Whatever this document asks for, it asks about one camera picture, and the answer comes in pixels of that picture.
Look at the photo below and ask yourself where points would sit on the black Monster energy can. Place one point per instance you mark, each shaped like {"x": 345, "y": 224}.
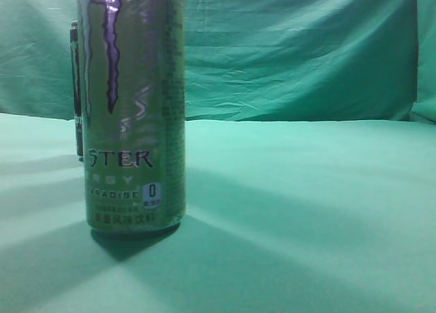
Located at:
{"x": 73, "y": 36}

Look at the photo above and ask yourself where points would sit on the green backdrop cloth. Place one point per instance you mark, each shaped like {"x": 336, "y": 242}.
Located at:
{"x": 263, "y": 60}

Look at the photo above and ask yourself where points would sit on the green Monster Paradise can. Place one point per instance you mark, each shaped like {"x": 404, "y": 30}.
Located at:
{"x": 132, "y": 82}

